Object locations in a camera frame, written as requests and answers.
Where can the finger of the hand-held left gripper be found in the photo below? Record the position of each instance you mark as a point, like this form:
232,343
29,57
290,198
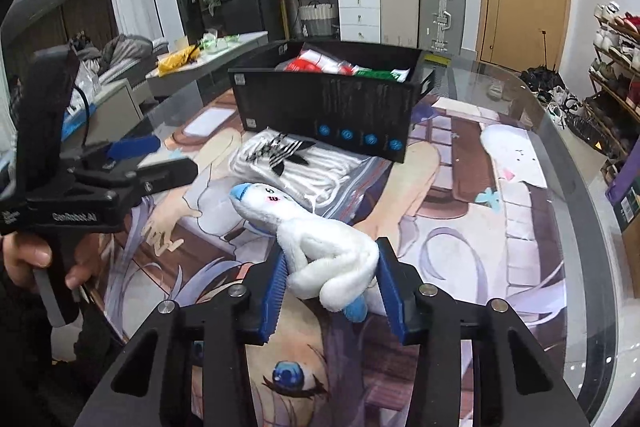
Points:
132,148
167,174

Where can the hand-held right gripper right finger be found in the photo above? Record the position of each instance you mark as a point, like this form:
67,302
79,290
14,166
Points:
395,302

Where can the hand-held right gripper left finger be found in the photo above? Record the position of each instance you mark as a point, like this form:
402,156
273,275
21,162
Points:
272,304

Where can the white plush toy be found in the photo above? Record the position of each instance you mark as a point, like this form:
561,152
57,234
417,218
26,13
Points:
325,257

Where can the black storage box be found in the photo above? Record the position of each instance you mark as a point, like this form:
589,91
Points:
325,107

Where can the red and white packet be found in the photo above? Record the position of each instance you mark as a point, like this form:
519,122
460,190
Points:
315,62

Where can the person's left forearm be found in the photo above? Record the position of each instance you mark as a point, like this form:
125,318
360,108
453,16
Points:
25,352

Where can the person's left hand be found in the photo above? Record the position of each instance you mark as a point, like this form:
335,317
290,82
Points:
27,259

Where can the grey side cabinet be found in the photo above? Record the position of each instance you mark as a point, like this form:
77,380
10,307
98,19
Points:
115,112

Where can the grey blanket on sofa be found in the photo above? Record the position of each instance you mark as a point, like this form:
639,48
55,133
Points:
125,52

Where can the yellow plastic bag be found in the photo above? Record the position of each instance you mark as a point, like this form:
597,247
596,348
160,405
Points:
177,59

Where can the printed desk mat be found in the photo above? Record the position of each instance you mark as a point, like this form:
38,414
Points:
475,232

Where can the grey coffee table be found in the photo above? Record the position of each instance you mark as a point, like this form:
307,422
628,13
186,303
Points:
225,57

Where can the green white packets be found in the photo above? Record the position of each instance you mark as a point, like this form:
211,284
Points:
220,42

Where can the open cardboard box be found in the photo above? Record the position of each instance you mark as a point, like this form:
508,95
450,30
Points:
632,257

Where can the white vanity desk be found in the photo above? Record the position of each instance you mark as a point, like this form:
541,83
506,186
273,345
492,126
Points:
357,12

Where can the shoes on floor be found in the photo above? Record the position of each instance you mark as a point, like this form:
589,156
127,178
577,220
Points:
562,104

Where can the purple bag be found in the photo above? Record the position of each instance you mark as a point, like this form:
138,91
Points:
627,187

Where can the black umbrella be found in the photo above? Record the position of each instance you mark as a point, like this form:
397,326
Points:
542,77

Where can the beige suitcase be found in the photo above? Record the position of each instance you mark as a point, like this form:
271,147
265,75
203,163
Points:
400,7

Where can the silver suitcase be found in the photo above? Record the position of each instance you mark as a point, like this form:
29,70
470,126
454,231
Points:
442,14

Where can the wooden shoe rack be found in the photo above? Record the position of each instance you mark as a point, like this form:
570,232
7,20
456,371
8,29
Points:
615,97

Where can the rows of shoes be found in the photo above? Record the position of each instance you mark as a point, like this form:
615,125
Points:
620,37

